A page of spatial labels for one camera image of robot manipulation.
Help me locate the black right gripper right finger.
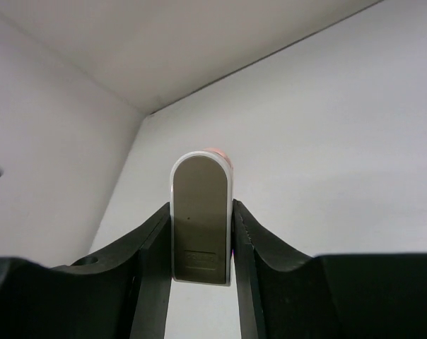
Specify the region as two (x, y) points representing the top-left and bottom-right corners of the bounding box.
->
(233, 201), (427, 338)

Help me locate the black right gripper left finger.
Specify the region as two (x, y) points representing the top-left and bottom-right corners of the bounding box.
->
(0, 205), (171, 338)

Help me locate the pink white stapler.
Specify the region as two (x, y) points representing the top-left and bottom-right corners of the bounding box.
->
(170, 148), (233, 286)

